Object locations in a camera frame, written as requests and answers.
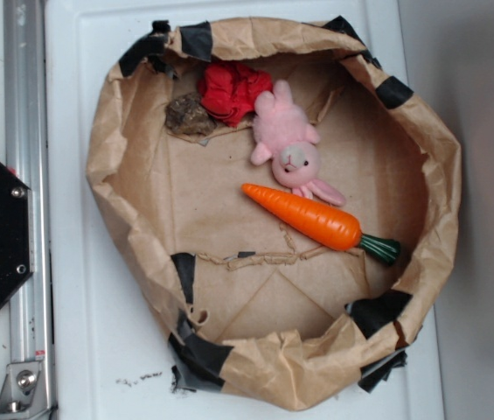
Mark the brown grey rock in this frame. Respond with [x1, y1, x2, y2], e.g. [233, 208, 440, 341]
[165, 92, 217, 136]

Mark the orange plastic toy carrot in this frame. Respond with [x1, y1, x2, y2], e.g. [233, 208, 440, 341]
[241, 184, 401, 265]

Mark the pink plush bunny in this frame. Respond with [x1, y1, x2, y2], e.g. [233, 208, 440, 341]
[250, 80, 346, 207]

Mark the brown paper bag bin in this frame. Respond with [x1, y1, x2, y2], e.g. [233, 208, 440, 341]
[87, 17, 462, 411]

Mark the red crumpled cloth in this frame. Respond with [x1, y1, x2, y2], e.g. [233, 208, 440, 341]
[197, 61, 273, 127]

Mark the aluminium extrusion rail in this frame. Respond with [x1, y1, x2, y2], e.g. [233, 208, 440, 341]
[3, 1, 58, 419]

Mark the metal corner bracket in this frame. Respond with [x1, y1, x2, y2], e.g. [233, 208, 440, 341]
[0, 360, 54, 419]

